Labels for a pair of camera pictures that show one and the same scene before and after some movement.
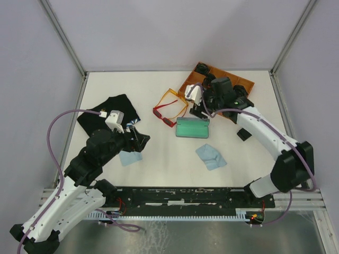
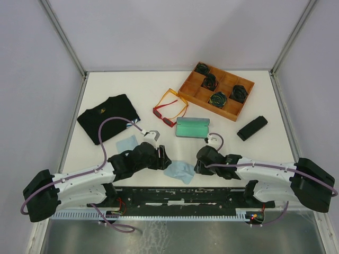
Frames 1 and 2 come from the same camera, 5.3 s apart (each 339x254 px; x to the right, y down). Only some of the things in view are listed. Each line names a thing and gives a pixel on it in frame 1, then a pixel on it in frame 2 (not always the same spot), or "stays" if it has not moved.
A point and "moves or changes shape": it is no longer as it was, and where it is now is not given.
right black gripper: [198, 113] to [199, 169]
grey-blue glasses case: [192, 127] stays
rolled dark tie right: [240, 91] stays
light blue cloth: [212, 159] moves or changes shape
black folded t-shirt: [91, 121] stays
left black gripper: [139, 142] to [161, 162]
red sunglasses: [167, 121] stays
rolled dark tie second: [206, 82] stays
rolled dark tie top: [202, 68] stays
